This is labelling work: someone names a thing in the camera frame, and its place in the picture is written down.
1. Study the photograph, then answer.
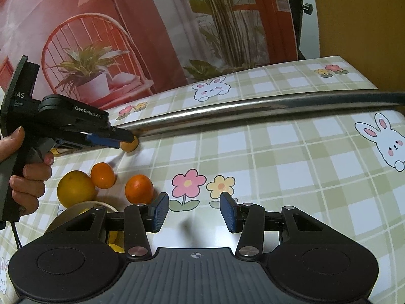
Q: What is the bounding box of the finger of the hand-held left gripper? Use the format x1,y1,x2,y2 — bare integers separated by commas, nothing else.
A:
106,126,136,144
57,133,123,150

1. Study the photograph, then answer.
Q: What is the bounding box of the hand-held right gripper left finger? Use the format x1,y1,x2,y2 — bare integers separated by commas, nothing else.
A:
64,192,170,259

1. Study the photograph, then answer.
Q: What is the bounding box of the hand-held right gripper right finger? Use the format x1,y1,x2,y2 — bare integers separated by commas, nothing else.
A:
220,192,327,258

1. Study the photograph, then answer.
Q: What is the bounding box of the small tan longan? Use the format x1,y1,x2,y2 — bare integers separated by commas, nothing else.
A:
120,136,139,153

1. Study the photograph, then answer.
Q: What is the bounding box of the pale yellow bowl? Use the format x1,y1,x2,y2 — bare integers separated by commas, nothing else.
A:
44,201,117,245

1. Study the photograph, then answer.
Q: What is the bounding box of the person's left hand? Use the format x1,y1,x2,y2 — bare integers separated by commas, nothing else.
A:
0,126,54,216

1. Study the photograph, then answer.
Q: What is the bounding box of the small orange tangerine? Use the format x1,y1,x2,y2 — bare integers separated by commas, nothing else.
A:
125,175,155,204
91,162,116,189

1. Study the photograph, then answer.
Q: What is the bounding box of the yellow-orange citrus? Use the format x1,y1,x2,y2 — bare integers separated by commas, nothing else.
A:
57,170,97,209

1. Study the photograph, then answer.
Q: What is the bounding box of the checked rabbit print tablecloth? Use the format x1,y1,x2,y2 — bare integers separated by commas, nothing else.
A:
0,56,405,304

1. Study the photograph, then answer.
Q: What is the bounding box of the printed chair and plant backdrop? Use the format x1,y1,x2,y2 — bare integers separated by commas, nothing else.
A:
0,0,302,115

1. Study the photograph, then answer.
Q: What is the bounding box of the long metal rod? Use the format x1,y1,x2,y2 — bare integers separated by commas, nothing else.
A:
109,91,405,142

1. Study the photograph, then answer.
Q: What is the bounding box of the black metal stand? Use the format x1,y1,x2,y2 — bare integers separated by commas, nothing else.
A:
287,0,314,61

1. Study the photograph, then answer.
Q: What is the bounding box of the wooden board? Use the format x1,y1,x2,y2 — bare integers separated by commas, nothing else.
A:
312,0,405,95

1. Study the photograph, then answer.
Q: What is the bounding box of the black cable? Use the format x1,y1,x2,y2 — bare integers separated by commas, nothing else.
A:
10,220,25,250

